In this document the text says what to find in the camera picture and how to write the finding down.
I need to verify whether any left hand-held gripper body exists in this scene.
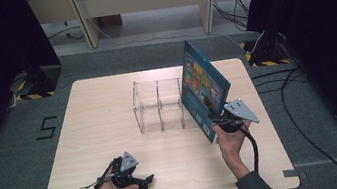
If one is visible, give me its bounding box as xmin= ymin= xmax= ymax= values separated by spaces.
xmin=107 ymin=149 xmax=144 ymax=189

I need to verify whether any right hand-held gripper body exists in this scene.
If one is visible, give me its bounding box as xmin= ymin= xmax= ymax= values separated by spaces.
xmin=207 ymin=96 xmax=262 ymax=136

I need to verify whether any blue illustrated children's book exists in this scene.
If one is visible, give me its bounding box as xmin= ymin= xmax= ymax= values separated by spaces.
xmin=172 ymin=34 xmax=240 ymax=148

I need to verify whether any clear acrylic divided organizer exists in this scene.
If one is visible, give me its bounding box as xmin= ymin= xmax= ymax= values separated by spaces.
xmin=128 ymin=72 xmax=201 ymax=139

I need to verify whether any person's right hand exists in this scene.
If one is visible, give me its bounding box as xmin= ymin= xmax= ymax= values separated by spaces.
xmin=211 ymin=118 xmax=260 ymax=182

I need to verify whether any black stand base hazard tape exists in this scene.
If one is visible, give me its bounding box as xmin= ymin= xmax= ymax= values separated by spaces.
xmin=238 ymin=27 xmax=293 ymax=72
xmin=6 ymin=63 xmax=66 ymax=104

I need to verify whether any grey tape strip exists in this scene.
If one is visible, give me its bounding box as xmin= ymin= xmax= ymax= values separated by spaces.
xmin=282 ymin=166 xmax=308 ymax=182

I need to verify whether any grey lanyard cord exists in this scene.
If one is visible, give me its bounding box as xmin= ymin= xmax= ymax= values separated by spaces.
xmin=75 ymin=162 xmax=118 ymax=189

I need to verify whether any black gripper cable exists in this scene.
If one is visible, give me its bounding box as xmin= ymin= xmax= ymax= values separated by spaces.
xmin=235 ymin=123 xmax=263 ymax=177

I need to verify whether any black floor cable bundle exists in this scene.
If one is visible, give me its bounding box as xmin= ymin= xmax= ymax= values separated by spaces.
xmin=249 ymin=60 xmax=337 ymax=189

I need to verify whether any thin black floor cable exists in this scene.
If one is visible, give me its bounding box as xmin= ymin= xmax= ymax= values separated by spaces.
xmin=44 ymin=19 xmax=85 ymax=46

